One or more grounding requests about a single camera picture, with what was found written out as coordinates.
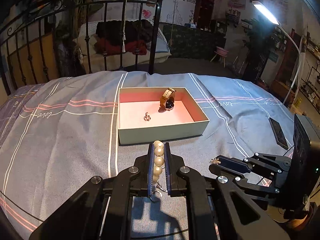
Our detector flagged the white pearl bracelet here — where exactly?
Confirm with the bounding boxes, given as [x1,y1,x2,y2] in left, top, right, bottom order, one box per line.
[150,140,169,203]

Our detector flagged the gold crystal earring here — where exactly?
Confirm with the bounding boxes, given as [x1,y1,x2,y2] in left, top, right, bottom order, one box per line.
[209,158,221,165]

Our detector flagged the pale green jewelry box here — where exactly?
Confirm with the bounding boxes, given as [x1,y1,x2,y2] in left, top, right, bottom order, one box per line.
[118,87,209,145]

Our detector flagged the small gold earring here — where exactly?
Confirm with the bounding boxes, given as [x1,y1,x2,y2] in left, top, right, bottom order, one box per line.
[143,112,151,121]

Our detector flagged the black smartphone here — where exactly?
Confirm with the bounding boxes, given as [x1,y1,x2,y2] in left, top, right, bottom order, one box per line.
[268,118,289,150]

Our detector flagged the grey striped bedsheet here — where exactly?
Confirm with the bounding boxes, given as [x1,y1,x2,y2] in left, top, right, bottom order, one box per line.
[1,72,294,239]

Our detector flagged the pink stool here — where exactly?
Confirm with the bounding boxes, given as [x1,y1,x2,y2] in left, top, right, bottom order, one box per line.
[210,47,229,67]

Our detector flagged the white hanging swing chair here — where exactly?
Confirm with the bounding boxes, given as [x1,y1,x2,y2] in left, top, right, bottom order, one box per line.
[73,18,173,73]

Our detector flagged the red and black clothes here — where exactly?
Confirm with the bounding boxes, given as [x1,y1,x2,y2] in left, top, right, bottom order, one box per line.
[94,20,153,56]

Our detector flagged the white LED desk lamp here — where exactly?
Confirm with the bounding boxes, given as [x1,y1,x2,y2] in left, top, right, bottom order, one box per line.
[251,1,303,104]

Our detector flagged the red phone booth decoration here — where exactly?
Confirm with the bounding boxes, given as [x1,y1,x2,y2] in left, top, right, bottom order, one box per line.
[193,0,215,30]

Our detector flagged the black iron bed frame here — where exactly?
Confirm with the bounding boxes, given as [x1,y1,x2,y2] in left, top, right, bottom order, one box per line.
[1,0,163,95]

